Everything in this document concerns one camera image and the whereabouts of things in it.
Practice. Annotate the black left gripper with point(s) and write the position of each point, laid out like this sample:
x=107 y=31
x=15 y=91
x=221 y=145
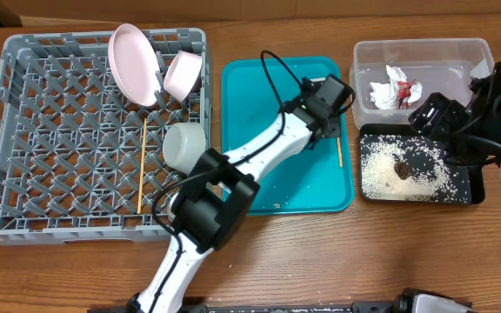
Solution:
x=337 y=130

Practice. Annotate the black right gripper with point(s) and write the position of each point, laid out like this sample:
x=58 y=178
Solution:
x=427 y=120

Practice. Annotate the wooden chopstick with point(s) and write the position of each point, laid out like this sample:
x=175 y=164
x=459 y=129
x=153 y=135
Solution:
x=340 y=152
x=141 y=174

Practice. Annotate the white and red wrapper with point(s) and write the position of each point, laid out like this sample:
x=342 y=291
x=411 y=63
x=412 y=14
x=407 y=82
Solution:
x=398 y=94

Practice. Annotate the pile of rice grains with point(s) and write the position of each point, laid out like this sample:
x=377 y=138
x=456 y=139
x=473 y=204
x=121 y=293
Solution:
x=385 y=178

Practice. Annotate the brown food scrap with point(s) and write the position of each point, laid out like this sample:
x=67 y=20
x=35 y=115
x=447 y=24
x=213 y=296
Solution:
x=403 y=170

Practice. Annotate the grey bowl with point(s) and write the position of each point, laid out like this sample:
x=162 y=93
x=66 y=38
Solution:
x=183 y=144

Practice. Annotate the small white plate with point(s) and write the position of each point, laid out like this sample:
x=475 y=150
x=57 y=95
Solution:
x=182 y=74

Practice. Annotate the white cup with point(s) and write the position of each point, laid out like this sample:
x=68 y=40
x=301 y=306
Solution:
x=172 y=207

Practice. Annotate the large white plate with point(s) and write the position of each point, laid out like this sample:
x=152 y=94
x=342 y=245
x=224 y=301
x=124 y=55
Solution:
x=134 y=65

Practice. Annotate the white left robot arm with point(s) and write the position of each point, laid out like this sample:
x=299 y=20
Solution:
x=212 y=201

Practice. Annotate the black waste tray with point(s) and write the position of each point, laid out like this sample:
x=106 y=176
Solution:
x=476 y=187

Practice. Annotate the clear plastic waste bin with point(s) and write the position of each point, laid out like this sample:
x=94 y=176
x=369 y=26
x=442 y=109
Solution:
x=444 y=65

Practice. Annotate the grey plastic dishwasher rack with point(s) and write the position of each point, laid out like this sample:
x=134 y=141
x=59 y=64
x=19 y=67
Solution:
x=70 y=143

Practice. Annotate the teal plastic serving tray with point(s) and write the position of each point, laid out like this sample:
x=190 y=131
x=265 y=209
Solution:
x=309 y=182

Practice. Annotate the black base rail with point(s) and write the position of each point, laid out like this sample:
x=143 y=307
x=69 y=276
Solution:
x=409 y=301

